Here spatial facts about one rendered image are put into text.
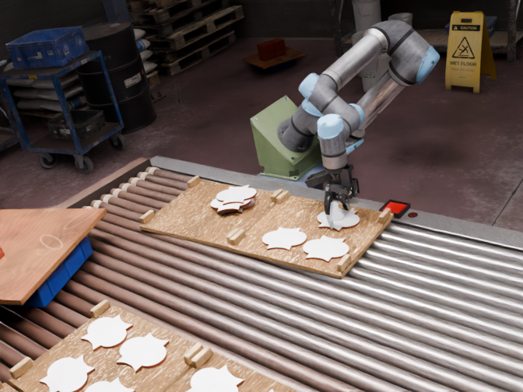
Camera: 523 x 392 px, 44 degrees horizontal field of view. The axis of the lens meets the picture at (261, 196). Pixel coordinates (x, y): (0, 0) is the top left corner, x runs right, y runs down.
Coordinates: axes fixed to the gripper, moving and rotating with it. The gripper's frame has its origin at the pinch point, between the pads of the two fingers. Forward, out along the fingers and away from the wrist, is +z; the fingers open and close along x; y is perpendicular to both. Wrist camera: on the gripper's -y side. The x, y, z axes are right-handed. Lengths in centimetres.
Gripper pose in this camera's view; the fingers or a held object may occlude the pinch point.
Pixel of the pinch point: (338, 217)
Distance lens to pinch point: 207.8
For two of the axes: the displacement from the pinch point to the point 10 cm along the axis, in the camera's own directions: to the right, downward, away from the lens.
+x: 5.6, -5.1, 6.6
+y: 8.1, 1.6, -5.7
